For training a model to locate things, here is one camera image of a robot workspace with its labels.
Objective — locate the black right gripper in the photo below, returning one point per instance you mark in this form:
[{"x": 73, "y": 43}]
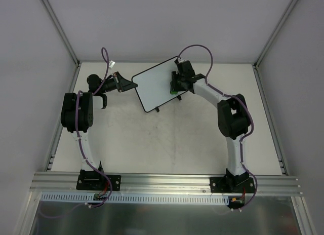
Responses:
[{"x": 175, "y": 81}]

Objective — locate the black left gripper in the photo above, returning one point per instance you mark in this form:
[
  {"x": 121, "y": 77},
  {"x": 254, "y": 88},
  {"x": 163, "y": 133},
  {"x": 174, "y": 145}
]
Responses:
[{"x": 119, "y": 82}]

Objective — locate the black-framed whiteboard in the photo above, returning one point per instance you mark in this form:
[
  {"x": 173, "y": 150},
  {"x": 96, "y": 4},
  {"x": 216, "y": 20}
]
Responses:
[{"x": 154, "y": 85}]

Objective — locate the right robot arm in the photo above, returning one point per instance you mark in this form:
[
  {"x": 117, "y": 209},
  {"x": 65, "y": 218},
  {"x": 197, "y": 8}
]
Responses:
[{"x": 233, "y": 118}]

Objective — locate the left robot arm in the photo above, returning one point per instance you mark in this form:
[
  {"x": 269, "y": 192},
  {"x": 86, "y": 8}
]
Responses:
[{"x": 77, "y": 114}]

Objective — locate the black wire whiteboard stand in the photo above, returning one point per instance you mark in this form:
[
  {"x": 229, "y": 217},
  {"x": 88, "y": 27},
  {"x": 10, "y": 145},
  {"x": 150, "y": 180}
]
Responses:
[{"x": 178, "y": 97}]

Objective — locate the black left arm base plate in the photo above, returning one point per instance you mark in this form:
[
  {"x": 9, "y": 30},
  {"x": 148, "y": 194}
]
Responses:
[{"x": 92, "y": 180}]

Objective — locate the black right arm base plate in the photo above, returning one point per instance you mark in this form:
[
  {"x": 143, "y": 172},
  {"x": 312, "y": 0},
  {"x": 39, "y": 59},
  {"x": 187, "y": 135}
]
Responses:
[{"x": 222, "y": 185}]

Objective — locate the left aluminium frame post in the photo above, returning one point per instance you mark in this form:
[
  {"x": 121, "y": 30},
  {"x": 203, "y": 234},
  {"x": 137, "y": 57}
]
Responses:
[{"x": 59, "y": 29}]

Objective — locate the aluminium frame post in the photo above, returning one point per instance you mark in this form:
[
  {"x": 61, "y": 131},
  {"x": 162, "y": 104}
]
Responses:
[
  {"x": 279, "y": 25},
  {"x": 59, "y": 29}
]

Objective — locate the aluminium front rail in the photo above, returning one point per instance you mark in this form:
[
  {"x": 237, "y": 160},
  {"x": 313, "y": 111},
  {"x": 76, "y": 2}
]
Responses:
[{"x": 167, "y": 183}]

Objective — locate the white slotted cable duct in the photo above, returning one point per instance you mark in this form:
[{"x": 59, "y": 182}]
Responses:
[{"x": 136, "y": 198}]

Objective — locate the right aluminium frame post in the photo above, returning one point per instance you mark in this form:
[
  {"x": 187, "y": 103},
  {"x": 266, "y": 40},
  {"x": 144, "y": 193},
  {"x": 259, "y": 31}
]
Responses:
[{"x": 279, "y": 25}]

